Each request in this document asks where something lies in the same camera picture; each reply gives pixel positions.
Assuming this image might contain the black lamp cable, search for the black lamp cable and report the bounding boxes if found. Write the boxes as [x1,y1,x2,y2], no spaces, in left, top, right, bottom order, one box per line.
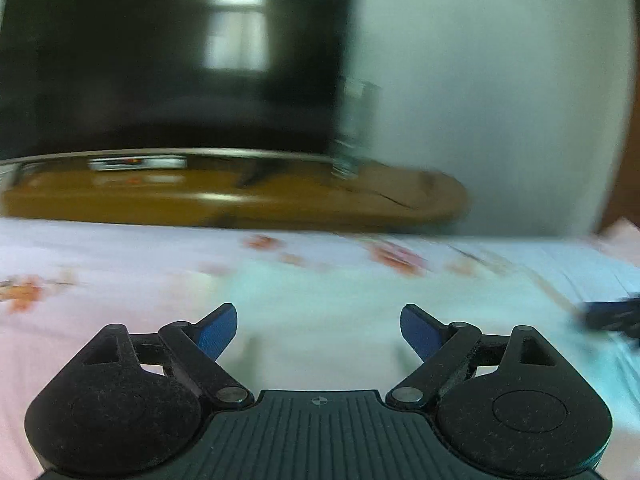
[344,173,442,212]

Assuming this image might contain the pink floral bed sheet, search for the pink floral bed sheet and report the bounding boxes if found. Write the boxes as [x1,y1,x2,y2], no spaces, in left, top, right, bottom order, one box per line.
[1,220,639,479]

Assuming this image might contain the wooden TV stand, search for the wooden TV stand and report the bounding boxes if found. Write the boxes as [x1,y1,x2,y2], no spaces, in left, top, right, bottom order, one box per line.
[1,156,470,233]

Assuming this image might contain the white knit sweater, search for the white knit sweater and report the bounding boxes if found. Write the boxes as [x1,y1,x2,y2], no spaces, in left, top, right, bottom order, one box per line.
[213,261,639,431]

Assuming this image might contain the silver set-top box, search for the silver set-top box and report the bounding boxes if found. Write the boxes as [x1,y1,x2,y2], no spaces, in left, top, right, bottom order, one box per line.
[89,155,188,171]

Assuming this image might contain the curved black television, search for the curved black television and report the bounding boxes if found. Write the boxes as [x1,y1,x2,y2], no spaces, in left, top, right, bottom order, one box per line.
[1,0,352,159]

